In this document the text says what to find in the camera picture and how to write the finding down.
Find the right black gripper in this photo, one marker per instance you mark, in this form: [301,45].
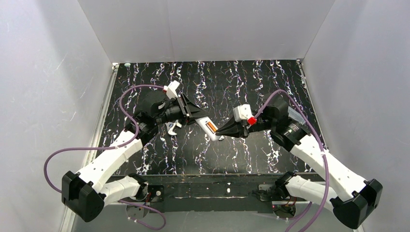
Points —
[244,127]

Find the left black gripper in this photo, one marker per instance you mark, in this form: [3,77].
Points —
[184,107]

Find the white remote control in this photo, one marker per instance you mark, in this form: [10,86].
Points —
[202,123]

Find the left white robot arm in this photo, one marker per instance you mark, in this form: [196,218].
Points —
[88,191]

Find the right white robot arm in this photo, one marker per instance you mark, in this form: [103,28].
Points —
[349,196]

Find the clear plastic screw box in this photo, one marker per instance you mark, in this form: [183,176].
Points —
[295,115]

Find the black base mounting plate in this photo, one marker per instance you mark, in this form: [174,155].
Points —
[215,192]

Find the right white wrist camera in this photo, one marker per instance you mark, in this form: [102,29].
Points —
[244,113]

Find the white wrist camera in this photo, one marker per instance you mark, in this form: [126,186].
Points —
[244,113]
[171,90]

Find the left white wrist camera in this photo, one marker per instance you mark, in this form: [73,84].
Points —
[171,90]

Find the aluminium frame rail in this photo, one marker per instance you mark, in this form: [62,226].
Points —
[69,215]

